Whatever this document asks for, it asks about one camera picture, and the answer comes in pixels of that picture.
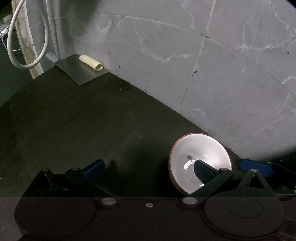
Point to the white ceramic bowl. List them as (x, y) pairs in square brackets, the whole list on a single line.
[(186, 151)]

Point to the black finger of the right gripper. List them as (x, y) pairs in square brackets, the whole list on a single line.
[(264, 169)]

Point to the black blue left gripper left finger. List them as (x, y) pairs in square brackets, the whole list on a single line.
[(75, 182)]

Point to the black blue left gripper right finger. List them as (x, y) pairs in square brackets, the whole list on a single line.
[(224, 183)]

